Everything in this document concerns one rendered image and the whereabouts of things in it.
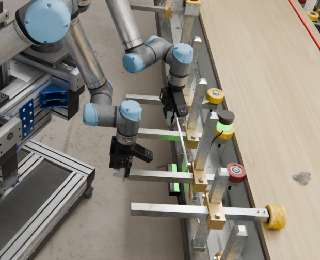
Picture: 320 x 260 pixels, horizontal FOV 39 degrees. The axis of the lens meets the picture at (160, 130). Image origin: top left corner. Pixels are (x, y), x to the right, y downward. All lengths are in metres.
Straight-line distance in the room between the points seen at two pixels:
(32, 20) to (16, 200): 1.37
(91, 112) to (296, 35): 1.69
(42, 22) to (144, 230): 1.63
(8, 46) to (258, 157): 1.05
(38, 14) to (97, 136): 1.96
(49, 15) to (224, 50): 1.41
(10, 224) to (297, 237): 1.39
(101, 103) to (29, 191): 1.10
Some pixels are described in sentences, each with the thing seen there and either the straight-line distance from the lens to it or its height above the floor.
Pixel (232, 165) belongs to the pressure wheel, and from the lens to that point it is 1.80.
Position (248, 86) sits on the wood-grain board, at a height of 0.90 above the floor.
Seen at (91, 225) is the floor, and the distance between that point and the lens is 2.65.
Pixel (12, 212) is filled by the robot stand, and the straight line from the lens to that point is 2.45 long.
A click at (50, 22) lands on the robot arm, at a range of 1.31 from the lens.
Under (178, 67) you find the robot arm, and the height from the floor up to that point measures 1.21.
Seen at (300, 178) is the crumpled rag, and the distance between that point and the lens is 1.86.
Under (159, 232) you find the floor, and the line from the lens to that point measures 2.67.
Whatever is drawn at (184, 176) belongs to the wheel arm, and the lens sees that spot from 1.77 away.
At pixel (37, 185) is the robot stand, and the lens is 2.56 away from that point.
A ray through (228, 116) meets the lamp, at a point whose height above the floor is 1.14.
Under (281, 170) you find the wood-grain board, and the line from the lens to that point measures 1.87.
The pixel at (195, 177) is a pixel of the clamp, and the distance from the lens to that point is 1.76.
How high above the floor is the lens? 2.10
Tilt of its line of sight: 40 degrees down
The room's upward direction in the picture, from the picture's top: 11 degrees clockwise
